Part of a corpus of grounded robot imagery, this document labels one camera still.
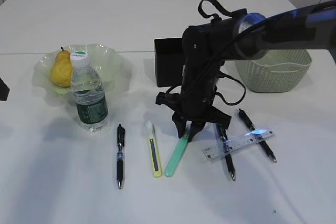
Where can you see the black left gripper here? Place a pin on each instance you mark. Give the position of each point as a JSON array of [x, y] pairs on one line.
[[4, 90]]

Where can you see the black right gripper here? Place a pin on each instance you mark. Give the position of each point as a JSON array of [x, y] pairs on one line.
[[202, 46]]

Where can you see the mint green utility knife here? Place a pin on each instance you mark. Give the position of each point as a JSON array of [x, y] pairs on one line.
[[177, 155]]

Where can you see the yellow utility knife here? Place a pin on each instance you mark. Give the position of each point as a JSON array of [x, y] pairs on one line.
[[154, 152]]

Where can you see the yellow pear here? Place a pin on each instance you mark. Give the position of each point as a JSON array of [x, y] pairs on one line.
[[61, 71]]

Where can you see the clear plastic water bottle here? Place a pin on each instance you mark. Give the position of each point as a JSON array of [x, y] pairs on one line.
[[88, 93]]

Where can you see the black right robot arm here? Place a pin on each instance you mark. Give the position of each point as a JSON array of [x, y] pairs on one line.
[[244, 36]]

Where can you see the black pen middle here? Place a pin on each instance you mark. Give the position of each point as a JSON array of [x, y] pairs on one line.
[[224, 138]]

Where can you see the black pen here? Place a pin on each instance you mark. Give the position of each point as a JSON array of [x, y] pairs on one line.
[[224, 138], [120, 146], [249, 124]]

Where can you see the clear plastic ruler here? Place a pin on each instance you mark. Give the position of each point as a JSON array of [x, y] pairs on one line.
[[237, 144]]

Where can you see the black pen right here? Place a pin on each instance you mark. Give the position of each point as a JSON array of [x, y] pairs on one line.
[[249, 124]]

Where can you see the black pen left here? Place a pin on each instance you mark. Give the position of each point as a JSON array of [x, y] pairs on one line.
[[120, 146]]

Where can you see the black square pen holder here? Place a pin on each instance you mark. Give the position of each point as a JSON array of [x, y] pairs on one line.
[[169, 61]]

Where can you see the green wavy glass plate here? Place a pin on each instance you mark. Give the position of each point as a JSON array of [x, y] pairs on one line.
[[106, 62]]

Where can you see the green plastic woven basket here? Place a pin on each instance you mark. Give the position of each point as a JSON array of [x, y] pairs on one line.
[[278, 71]]

